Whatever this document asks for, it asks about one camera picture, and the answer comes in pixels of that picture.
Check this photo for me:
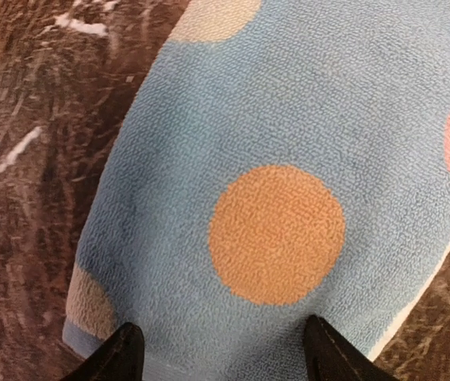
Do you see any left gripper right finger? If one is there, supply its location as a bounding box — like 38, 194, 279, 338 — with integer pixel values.
303, 315, 397, 381

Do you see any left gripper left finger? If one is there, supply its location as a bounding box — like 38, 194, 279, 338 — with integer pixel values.
61, 322, 144, 381

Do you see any blue patterned cartoon towel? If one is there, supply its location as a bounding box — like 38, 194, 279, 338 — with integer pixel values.
63, 1, 450, 380

